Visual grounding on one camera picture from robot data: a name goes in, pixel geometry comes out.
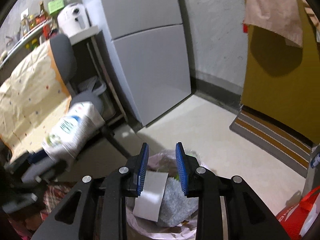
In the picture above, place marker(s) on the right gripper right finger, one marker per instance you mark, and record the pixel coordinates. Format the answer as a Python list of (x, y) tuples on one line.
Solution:
[(228, 208)]

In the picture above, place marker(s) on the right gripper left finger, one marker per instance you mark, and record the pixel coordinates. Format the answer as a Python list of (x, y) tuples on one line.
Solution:
[(96, 208)]

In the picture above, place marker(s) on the grey knitted cloth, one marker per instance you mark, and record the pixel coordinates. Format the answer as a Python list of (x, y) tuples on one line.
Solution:
[(175, 207)]

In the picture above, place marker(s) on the white paper box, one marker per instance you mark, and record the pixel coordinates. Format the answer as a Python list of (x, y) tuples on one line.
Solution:
[(147, 205)]

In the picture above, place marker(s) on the trash bin with pink bag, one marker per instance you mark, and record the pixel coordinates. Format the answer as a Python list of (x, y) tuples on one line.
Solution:
[(164, 161)]

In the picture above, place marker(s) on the cluttered kitchen shelf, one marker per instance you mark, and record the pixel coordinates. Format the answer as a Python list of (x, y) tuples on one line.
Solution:
[(24, 25)]

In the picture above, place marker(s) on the red shopping bag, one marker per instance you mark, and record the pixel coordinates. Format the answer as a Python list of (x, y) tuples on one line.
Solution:
[(298, 219)]

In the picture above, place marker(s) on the striped door mat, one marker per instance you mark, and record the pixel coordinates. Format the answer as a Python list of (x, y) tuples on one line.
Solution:
[(285, 144)]

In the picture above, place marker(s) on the yellow striped cloth cover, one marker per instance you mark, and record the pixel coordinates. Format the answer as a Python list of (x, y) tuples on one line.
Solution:
[(35, 96)]

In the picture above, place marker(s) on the grey refrigerator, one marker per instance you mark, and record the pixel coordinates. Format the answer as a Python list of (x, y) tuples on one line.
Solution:
[(144, 42)]

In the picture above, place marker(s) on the white air fryer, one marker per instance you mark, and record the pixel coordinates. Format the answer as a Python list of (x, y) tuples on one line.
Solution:
[(73, 19)]

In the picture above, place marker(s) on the beige hanging cloth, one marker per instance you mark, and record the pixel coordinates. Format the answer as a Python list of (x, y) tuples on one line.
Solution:
[(281, 17)]

